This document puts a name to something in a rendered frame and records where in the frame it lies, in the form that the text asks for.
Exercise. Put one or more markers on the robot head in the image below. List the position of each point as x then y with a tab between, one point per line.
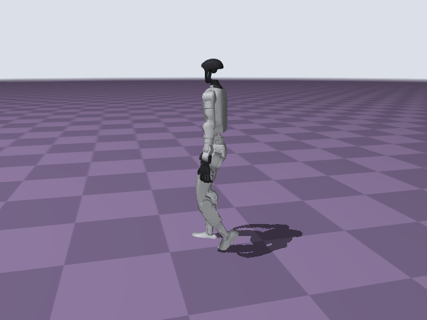
211	66

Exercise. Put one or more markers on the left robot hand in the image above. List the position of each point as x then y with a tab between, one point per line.
204	171

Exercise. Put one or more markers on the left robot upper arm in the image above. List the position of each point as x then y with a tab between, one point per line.
209	99

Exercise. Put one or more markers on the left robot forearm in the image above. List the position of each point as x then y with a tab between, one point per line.
208	141

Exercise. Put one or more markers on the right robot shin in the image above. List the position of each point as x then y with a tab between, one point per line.
208	227

